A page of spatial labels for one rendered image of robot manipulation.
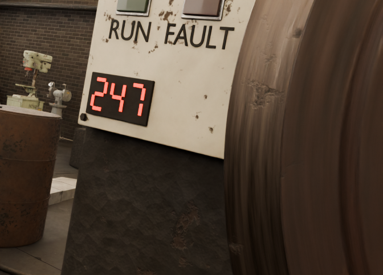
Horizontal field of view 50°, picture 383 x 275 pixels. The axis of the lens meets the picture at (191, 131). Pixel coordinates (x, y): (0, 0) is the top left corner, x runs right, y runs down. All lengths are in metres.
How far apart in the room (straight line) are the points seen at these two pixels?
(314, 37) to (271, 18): 0.03
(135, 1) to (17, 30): 10.36
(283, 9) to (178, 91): 0.19
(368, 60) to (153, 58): 0.27
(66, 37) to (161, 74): 9.11
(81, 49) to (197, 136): 8.76
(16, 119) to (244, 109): 2.64
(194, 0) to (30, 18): 10.15
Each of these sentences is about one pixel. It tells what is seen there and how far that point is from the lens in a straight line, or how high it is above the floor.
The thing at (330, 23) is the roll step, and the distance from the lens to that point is 0.19.
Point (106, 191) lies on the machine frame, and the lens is 0.46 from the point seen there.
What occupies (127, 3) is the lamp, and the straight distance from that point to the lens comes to 0.44.
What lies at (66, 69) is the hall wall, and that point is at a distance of 9.34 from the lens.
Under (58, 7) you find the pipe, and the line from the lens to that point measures 9.41.
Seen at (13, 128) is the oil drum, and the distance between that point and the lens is 2.83.
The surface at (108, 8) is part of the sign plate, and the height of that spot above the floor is 1.18.
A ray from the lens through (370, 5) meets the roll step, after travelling 0.19.
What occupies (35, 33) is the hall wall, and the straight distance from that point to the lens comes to 10.27.
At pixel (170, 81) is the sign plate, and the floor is 1.12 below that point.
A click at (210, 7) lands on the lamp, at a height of 1.19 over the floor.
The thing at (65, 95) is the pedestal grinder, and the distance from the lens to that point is 8.70.
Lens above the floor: 1.10
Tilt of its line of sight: 3 degrees down
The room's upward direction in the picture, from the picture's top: 10 degrees clockwise
